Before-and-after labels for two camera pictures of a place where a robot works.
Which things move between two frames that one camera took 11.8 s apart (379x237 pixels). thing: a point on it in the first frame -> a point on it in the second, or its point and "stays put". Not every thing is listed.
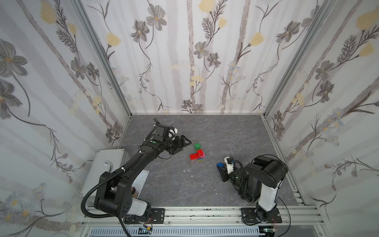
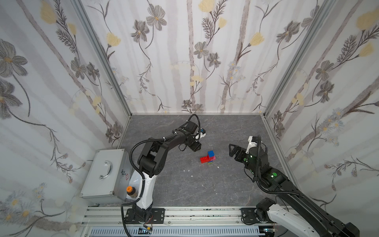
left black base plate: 158,216 stays put
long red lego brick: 193,156 -> 205,159
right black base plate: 249,215 stays put
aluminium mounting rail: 303,216 stays put
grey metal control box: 105,160 stays put
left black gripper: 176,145 -> 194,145
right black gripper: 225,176 -> 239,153
